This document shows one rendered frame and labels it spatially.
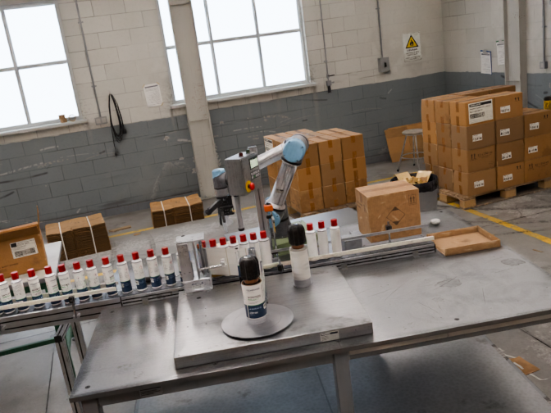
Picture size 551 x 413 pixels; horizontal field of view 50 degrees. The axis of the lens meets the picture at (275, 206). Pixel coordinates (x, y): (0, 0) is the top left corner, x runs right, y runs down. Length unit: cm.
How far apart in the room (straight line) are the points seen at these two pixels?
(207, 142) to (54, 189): 212
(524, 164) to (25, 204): 616
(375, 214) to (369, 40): 602
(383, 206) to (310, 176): 322
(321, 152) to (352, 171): 44
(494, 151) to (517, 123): 39
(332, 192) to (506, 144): 192
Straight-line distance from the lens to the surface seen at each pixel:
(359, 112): 915
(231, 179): 301
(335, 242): 312
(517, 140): 696
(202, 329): 260
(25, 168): 843
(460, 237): 347
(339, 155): 663
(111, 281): 314
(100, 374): 257
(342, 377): 251
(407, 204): 341
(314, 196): 658
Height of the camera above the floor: 201
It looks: 15 degrees down
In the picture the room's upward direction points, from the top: 8 degrees counter-clockwise
